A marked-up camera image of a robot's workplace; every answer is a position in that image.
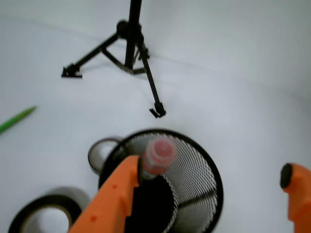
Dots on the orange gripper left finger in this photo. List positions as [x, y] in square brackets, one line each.
[113, 203]

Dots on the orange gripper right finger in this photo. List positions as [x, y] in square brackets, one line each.
[295, 180]

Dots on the red whiteboard marker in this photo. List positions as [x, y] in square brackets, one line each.
[158, 156]

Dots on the black mesh pen holder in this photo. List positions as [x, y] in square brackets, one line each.
[187, 198]

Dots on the brown tape roll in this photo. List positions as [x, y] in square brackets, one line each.
[99, 152]

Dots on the black electrical tape roll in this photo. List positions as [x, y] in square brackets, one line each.
[47, 214]

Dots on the green mechanical pencil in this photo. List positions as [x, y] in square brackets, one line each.
[16, 119]

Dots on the black camera tripod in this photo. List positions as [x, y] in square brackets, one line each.
[136, 55]

